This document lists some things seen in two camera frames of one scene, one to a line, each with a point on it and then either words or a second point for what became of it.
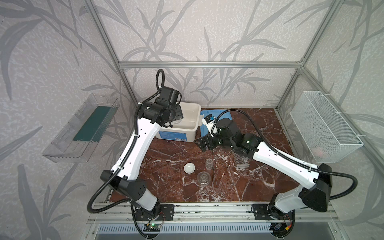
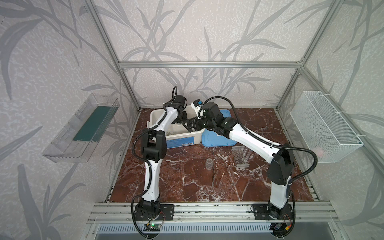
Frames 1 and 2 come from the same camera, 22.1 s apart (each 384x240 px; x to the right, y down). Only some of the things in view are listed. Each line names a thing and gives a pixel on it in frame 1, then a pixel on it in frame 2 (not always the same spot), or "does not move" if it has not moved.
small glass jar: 209,164 does not move
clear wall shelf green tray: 73,142 does not move
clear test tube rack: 241,162 does not move
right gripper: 205,142 → 197,122
